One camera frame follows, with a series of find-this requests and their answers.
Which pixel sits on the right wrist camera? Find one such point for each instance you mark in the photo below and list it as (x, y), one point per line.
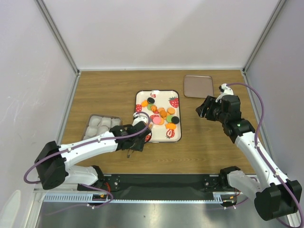
(224, 90)

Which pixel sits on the green round cookie right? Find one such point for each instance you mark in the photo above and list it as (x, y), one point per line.
(169, 118)

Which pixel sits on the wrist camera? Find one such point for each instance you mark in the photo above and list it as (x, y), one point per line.
(224, 90)
(139, 117)

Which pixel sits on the orange round biscuit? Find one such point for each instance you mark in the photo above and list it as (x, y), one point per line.
(171, 110)
(161, 121)

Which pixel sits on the orange cookie under brown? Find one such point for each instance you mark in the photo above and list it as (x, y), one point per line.
(160, 110)

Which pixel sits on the black sandwich cookie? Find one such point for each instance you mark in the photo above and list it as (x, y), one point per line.
(151, 100)
(175, 120)

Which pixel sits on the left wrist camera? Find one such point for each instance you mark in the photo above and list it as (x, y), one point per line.
(139, 117)

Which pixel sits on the orange flower cookie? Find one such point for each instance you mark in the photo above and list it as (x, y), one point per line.
(154, 108)

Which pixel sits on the white strawberry tray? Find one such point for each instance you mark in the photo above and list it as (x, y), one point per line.
(163, 99)

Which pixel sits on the brown tin lid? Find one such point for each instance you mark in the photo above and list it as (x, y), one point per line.
(198, 86)

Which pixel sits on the black sandwich cookie top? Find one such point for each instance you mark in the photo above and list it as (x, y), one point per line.
(151, 100)

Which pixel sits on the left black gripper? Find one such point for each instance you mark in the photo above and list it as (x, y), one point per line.
(139, 147)

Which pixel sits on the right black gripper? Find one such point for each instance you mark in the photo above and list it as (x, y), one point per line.
(210, 103)

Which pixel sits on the right aluminium frame post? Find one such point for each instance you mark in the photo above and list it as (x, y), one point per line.
(270, 23)

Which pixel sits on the green round cookie left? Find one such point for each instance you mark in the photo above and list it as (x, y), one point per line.
(148, 107)

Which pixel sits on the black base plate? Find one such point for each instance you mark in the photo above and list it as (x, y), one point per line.
(180, 187)

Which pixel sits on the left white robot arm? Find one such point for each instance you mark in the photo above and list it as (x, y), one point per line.
(58, 164)

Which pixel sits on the left aluminium frame post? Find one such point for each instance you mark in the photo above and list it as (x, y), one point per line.
(57, 35)

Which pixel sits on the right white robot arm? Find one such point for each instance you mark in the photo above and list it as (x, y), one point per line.
(273, 195)

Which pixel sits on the pink round cookie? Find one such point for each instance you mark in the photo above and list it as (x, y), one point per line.
(157, 120)

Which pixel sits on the green round cookie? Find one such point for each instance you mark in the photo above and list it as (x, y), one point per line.
(148, 107)
(169, 118)

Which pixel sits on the black sandwich cookie right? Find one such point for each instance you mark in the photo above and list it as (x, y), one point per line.
(175, 120)

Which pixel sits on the brown round cookie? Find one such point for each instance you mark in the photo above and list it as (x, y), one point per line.
(163, 114)

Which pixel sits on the aluminium frame post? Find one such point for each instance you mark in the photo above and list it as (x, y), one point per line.
(270, 23)
(57, 35)

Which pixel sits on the orange fish cookie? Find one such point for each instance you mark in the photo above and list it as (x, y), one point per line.
(170, 126)

